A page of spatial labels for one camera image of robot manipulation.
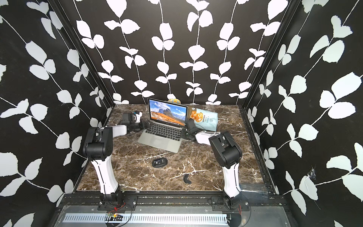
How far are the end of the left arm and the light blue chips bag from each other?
39 centimetres

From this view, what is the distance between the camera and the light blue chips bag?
3.57ft

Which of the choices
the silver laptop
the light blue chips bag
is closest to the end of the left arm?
the silver laptop

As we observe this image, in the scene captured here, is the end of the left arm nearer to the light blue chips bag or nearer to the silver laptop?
the silver laptop

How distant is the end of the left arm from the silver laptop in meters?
0.05

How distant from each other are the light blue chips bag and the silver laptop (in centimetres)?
14

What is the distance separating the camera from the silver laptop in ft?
3.21

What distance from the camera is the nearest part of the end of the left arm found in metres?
0.85
